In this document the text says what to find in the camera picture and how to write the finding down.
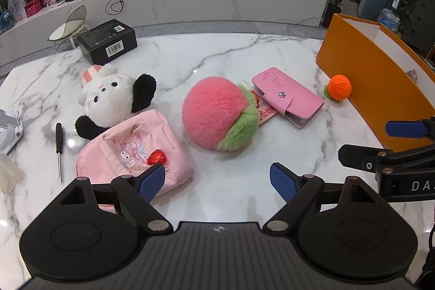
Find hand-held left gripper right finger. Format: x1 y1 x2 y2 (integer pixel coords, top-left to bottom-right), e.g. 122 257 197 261
263 162 380 234

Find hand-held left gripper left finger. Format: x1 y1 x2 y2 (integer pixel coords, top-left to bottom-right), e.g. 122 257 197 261
56 163 173 234

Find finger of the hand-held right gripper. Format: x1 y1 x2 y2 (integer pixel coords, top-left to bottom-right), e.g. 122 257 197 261
385 118 435 141
338 144 397 174

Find red strawberry charm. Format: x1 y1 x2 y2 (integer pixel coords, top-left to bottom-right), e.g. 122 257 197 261
147 149 167 166

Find pink fabric pouch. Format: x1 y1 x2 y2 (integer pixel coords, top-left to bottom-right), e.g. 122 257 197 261
76 108 195 206

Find red paper tag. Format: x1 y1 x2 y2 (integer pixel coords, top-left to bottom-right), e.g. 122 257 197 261
251 89 283 125

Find orange crochet fruit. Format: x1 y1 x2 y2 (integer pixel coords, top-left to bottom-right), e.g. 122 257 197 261
323 74 353 102

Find orange storage box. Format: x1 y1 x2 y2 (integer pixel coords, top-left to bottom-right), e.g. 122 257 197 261
316 13 435 162

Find pink peach plush toy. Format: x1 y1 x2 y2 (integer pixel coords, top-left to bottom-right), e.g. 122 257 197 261
181 79 261 152

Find pink snap card wallet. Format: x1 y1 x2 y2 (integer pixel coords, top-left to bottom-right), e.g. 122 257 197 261
251 66 325 129

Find white panda plush toy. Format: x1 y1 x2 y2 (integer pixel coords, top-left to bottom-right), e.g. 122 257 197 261
75 64 158 141

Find black cardboard box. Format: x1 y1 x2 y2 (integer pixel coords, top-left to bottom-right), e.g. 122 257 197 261
76 18 138 67

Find black screwdriver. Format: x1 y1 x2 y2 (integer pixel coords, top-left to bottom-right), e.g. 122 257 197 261
55 122 64 183

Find large water bottle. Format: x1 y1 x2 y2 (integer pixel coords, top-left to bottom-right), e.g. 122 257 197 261
377 7 402 33

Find dark drawer cabinet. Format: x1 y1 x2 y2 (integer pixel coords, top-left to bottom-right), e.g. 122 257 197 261
404 0 435 60

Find translucent plastic lump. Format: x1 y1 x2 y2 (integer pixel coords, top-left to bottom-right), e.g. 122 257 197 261
0 153 26 194

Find white phone stand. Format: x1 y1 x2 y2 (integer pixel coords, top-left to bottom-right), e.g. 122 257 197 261
0 108 24 155

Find white chair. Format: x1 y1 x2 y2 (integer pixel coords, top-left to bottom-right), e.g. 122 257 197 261
47 5 91 53

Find white marble TV console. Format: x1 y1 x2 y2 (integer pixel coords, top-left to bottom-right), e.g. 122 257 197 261
0 0 329 67

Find red gift boxes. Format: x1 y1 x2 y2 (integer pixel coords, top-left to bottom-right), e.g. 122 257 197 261
24 0 59 18

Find picture card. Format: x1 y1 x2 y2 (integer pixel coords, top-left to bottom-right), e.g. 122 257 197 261
7 0 28 22

